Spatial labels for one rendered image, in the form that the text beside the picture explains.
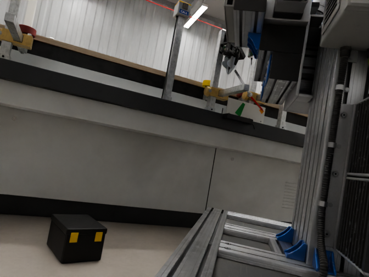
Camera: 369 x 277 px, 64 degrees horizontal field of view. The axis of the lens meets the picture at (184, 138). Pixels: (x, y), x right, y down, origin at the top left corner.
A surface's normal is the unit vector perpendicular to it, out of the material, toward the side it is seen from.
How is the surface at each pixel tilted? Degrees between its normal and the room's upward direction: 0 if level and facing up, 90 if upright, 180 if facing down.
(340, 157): 90
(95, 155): 90
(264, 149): 90
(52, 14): 90
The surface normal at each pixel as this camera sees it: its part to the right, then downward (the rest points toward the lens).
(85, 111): 0.39, 0.01
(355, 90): -0.18, -0.09
